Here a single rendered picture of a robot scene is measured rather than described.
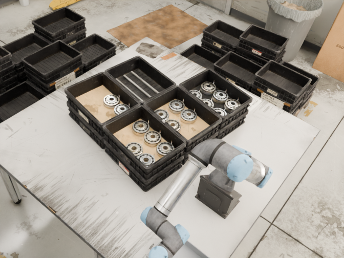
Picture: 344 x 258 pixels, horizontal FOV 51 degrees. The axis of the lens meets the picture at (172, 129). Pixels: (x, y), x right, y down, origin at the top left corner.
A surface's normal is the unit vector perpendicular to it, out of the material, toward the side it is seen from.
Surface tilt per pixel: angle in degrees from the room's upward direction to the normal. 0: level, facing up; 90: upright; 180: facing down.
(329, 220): 0
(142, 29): 0
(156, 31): 2
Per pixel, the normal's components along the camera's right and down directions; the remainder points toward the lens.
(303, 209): 0.08, -0.68
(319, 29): -0.62, 0.54
